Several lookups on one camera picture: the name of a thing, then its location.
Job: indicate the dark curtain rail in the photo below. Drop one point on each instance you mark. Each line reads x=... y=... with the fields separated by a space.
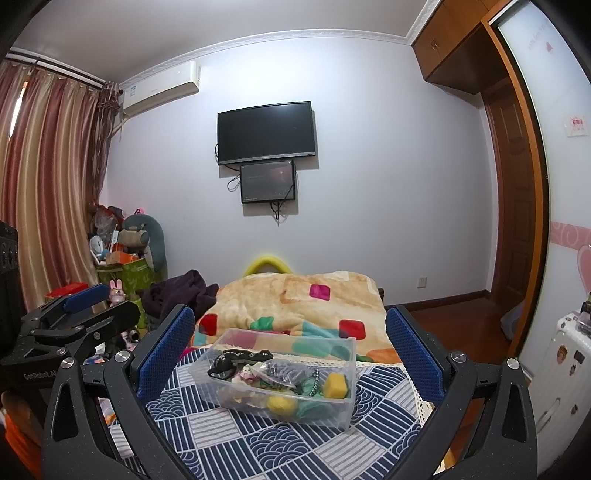
x=55 y=67

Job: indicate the yellow fuzzy ball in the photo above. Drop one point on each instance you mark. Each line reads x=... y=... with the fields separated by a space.
x=282 y=407

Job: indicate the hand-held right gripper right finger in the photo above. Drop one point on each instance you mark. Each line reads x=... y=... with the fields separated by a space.
x=413 y=355

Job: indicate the pink rabbit toy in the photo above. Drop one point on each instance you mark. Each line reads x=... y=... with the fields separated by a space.
x=117 y=291

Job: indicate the clear bag of grey clips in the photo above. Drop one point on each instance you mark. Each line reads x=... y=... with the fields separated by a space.
x=277 y=376

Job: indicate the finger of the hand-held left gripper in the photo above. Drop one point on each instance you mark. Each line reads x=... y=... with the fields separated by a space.
x=106 y=323
x=87 y=296

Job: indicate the blue patterned bed sheet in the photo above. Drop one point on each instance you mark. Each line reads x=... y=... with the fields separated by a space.
x=277 y=447

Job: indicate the white heart-print wardrobe door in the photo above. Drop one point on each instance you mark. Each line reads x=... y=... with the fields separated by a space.
x=563 y=194

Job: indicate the white suitcase with stickers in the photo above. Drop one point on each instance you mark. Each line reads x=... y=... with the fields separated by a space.
x=565 y=369

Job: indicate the yellow sponge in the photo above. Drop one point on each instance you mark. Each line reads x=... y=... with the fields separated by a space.
x=336 y=386

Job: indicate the white air conditioner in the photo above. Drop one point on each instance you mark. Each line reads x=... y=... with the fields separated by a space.
x=159 y=90

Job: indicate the grey-green plush toy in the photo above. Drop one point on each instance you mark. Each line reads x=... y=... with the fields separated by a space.
x=143 y=240

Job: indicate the striped brown curtain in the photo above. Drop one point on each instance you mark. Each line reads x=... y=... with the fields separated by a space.
x=51 y=184

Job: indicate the green knit glove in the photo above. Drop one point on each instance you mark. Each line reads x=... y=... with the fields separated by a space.
x=310 y=408

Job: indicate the black wall television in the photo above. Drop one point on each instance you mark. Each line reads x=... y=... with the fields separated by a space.
x=267 y=133

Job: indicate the red white door sticker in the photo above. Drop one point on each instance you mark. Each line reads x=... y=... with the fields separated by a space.
x=576 y=123

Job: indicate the wooden overhead wardrobe cabinet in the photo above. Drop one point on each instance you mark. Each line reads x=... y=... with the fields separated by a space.
x=452 y=41

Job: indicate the yellow patterned blanket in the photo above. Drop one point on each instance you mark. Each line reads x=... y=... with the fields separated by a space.
x=295 y=300

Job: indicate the pile of assorted toys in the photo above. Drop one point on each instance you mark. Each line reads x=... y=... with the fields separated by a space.
x=108 y=235

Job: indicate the brown wooden room door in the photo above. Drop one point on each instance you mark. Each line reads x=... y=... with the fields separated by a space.
x=512 y=207

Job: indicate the dark purple cloth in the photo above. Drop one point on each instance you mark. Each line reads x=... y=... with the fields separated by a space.
x=180 y=295

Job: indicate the clear plastic box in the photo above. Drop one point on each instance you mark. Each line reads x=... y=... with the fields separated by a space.
x=277 y=383

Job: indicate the green cardboard box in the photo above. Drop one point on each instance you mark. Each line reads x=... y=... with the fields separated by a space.
x=129 y=274

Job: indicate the cream patterned cloth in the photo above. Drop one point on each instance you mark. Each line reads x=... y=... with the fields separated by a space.
x=244 y=387

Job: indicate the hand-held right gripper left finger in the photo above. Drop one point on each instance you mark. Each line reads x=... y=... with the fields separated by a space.
x=166 y=355

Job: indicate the small black wall monitor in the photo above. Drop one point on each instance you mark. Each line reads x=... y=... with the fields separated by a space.
x=268 y=182

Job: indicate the white wall socket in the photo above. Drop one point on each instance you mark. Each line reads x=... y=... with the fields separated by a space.
x=421 y=281

